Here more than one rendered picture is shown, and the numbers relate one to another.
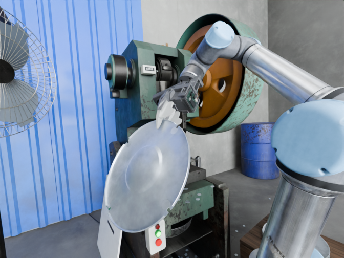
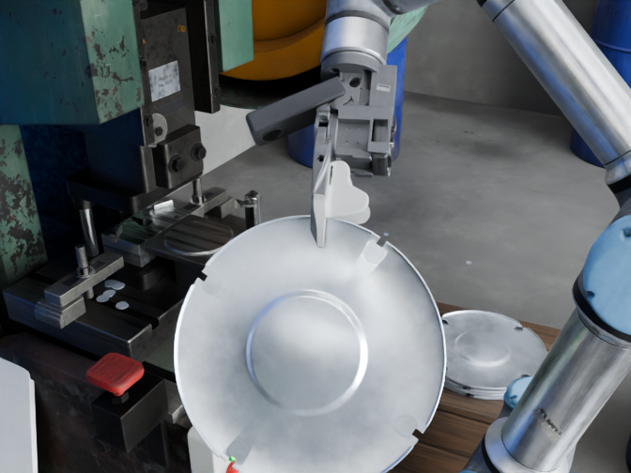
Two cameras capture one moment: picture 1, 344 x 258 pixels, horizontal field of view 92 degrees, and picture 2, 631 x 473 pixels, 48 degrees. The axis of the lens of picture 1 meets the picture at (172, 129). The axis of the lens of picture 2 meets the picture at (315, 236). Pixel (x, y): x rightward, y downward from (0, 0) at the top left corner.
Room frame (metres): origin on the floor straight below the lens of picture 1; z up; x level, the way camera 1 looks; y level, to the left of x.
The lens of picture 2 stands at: (-0.09, 0.37, 1.41)
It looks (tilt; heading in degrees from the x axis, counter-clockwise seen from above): 29 degrees down; 330
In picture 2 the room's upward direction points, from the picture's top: straight up
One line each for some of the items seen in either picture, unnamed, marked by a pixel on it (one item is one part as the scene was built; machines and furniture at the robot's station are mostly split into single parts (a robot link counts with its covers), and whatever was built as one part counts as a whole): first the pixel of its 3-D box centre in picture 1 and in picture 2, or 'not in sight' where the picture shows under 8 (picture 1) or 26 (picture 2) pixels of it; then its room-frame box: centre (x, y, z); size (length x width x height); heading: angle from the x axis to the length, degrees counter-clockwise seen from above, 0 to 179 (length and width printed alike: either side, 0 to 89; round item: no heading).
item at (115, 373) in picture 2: not in sight; (117, 388); (0.72, 0.22, 0.72); 0.07 x 0.06 x 0.08; 30
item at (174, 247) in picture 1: (168, 226); not in sight; (1.10, 0.06, 0.31); 0.43 x 0.42 x 0.01; 120
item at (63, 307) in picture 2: not in sight; (80, 274); (1.00, 0.20, 0.76); 0.17 x 0.06 x 0.10; 120
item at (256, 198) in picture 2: (198, 163); (253, 212); (1.07, -0.16, 0.75); 0.03 x 0.03 x 0.10; 30
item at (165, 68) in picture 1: (160, 85); not in sight; (1.09, 0.06, 1.27); 0.21 x 0.12 x 0.34; 30
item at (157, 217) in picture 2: not in sight; (148, 233); (1.09, 0.05, 0.76); 0.15 x 0.09 x 0.05; 120
